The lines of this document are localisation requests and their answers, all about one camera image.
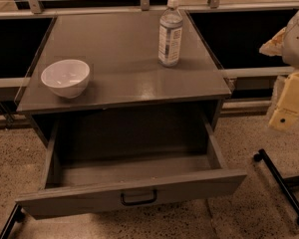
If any grey top drawer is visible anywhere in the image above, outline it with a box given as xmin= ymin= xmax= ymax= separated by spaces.
xmin=16 ymin=115 xmax=246 ymax=219

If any clear plastic water bottle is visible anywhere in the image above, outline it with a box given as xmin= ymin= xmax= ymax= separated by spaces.
xmin=158 ymin=0 xmax=183 ymax=67

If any grey drawer cabinet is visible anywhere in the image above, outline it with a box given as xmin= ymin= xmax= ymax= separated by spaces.
xmin=13 ymin=9 xmax=236 ymax=148

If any white ceramic bowl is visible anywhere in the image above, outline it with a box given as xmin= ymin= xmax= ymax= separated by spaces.
xmin=41 ymin=59 xmax=91 ymax=99

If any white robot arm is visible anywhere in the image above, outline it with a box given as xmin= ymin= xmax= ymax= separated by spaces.
xmin=259 ymin=10 xmax=299 ymax=130

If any black base leg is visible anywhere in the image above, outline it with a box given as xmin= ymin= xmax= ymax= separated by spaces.
xmin=253 ymin=149 xmax=299 ymax=225
xmin=0 ymin=204 xmax=25 ymax=239

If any black right base leg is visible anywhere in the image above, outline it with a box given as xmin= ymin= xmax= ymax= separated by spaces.
xmin=253 ymin=149 xmax=299 ymax=225

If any metal window railing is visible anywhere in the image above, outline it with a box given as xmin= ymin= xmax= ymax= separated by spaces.
xmin=0 ymin=0 xmax=299 ymax=118

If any black left base leg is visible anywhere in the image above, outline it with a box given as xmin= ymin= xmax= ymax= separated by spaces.
xmin=0 ymin=204 xmax=25 ymax=239

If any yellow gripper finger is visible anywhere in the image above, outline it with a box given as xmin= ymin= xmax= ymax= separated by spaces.
xmin=269 ymin=71 xmax=299 ymax=130
xmin=259 ymin=28 xmax=286 ymax=57

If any black top drawer handle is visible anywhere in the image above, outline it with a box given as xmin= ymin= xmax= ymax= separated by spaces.
xmin=121 ymin=189 xmax=157 ymax=207

